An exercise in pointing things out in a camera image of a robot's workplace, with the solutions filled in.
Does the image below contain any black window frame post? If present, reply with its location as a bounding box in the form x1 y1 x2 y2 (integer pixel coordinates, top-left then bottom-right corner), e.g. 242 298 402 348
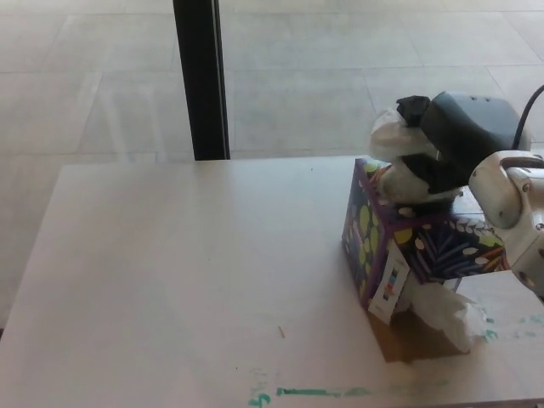
172 0 231 162

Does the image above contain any crumpled white tissue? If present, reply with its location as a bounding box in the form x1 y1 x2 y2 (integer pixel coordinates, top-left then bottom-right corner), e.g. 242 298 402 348
402 280 490 354

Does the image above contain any white pulled-out tissue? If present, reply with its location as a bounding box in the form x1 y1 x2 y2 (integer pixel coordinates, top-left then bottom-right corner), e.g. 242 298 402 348
366 107 439 201

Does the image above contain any purple leaf-patterned tissue box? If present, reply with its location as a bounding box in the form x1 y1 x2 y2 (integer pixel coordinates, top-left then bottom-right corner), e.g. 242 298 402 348
341 157 510 364

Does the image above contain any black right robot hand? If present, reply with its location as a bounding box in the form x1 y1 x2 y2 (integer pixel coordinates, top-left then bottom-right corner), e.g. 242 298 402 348
395 90 533 210

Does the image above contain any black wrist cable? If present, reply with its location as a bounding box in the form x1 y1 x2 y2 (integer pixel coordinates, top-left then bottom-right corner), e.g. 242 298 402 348
511 83 544 150

